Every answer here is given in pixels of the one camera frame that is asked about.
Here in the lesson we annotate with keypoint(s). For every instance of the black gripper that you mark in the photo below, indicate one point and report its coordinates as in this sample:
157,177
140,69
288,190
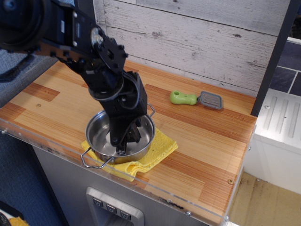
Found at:
125,108

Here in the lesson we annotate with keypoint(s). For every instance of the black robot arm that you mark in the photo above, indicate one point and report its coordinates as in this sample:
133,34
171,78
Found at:
56,29

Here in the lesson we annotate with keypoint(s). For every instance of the stainless steel pot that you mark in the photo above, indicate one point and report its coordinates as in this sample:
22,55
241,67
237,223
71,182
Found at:
98,139

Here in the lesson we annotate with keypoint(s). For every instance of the yellow folded cloth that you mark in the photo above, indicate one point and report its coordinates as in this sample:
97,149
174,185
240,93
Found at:
161,147

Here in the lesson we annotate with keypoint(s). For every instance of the silver button panel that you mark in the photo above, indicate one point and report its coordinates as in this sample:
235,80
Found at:
109,211

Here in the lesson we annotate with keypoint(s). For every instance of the yellow black object on floor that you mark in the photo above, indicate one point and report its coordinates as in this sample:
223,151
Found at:
4,221

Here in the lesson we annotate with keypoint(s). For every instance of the white ribbed cabinet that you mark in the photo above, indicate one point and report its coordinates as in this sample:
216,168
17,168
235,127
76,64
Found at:
275,149

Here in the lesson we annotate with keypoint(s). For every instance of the green handled grey spatula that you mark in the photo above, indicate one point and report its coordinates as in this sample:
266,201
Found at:
205,98

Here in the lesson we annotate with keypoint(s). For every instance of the dark grey right post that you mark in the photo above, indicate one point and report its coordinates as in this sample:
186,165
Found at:
276,54

